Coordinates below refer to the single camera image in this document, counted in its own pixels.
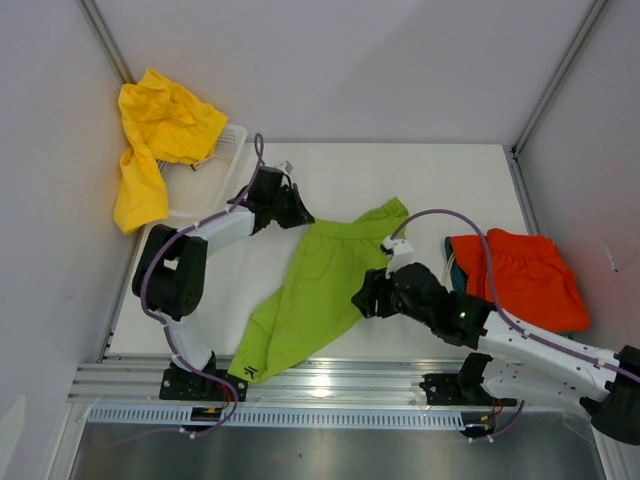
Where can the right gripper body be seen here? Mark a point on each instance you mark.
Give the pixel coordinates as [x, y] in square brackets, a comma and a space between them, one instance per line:
[417, 314]

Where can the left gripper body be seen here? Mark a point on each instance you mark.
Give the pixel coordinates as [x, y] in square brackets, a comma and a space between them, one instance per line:
[282, 206]

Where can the teal green shorts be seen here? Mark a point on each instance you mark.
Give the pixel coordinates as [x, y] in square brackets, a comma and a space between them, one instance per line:
[453, 273]

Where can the lime green shorts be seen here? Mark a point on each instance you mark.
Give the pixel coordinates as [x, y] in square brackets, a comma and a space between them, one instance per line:
[313, 308]

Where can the orange shorts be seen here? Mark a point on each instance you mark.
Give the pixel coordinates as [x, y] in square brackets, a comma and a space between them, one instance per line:
[532, 280]

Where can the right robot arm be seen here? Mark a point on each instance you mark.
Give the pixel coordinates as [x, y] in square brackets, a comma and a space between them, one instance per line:
[512, 358]

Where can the yellow shorts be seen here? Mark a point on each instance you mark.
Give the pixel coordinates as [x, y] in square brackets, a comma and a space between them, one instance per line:
[163, 121]

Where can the white plastic basket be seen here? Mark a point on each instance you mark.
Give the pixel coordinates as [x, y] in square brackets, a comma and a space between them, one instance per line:
[195, 191]

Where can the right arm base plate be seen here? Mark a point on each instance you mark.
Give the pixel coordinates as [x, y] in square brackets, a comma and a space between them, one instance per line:
[448, 389]

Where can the aluminium mounting rail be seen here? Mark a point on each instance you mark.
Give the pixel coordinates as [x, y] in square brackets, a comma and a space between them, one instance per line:
[317, 383]

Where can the slotted cable duct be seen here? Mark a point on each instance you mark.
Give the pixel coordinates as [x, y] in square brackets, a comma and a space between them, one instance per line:
[184, 416]

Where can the right aluminium frame post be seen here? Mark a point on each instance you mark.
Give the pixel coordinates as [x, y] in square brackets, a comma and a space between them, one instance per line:
[569, 58]

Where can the aluminium frame post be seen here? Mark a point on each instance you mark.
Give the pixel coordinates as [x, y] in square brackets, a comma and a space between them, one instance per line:
[569, 58]
[105, 39]

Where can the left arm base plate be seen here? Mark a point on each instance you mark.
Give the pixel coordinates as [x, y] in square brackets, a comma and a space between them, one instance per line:
[181, 385]

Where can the left aluminium frame post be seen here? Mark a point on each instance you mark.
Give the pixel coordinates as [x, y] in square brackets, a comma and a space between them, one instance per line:
[105, 39]

